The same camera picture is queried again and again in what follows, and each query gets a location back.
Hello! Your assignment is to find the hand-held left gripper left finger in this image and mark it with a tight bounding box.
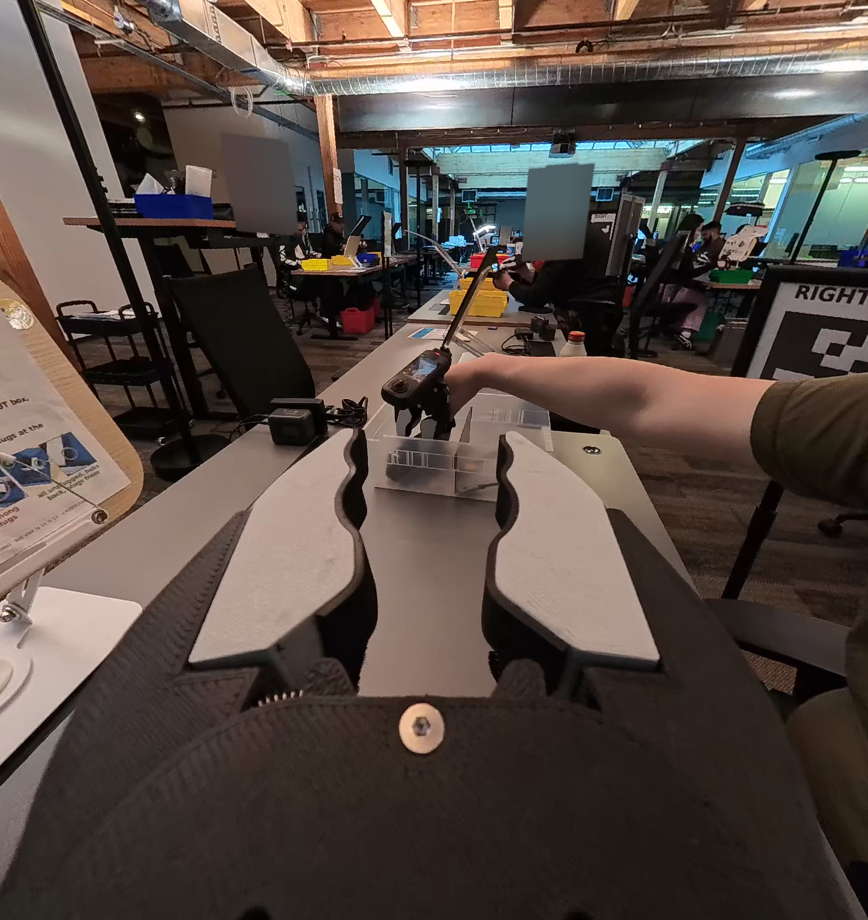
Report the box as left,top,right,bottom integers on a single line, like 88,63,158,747
188,427,379,669

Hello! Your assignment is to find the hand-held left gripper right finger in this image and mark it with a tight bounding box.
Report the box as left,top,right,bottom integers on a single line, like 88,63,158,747
480,430,662,673

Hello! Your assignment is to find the clear plastic storage bin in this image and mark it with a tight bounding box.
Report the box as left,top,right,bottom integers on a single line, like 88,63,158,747
373,391,554,506

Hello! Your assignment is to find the person's right forearm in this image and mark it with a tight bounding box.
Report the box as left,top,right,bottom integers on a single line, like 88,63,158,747
513,354,868,507

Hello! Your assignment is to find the person's right hand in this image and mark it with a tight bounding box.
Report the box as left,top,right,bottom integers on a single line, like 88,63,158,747
443,354,525,432

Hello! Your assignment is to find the large yellow bin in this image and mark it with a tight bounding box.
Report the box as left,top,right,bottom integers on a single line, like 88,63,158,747
447,275,510,319

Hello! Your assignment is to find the black box device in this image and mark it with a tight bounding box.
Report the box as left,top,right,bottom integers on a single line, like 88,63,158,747
269,397,330,447

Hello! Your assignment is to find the black pole stand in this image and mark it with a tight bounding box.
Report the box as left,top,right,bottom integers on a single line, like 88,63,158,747
17,0,228,484

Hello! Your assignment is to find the black office chair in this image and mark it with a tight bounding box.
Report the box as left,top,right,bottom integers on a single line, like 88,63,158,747
167,263,319,426

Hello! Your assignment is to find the black rolling cart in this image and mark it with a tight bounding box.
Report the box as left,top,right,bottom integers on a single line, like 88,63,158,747
55,299,194,441

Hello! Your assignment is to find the white metal stand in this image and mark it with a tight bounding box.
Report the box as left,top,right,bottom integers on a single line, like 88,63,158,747
0,568,143,793

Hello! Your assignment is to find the printed instruction sheet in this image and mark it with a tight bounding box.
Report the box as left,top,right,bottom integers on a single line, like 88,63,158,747
0,267,133,585

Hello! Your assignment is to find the blue bin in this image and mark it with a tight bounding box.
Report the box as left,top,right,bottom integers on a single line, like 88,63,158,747
133,192,216,221

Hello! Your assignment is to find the wooden top standing desk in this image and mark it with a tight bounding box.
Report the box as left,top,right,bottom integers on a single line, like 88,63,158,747
62,214,298,421

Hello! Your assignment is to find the black framed marker sign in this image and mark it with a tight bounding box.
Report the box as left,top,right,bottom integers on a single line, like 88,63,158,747
721,264,868,603

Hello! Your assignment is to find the person's olive green clothing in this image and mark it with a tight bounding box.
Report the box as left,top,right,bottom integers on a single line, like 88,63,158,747
785,571,868,874

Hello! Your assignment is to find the black floor lamp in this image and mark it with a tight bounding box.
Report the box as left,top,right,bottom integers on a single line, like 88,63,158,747
788,148,868,268

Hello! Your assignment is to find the black cable bundle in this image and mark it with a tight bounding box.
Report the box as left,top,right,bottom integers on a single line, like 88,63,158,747
325,395,372,434

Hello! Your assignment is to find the long silver flexible duct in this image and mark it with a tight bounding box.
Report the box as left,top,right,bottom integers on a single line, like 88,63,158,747
306,49,868,100

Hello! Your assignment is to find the rectangular metal ceiling duct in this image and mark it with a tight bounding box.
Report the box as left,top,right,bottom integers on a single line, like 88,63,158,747
145,0,313,96

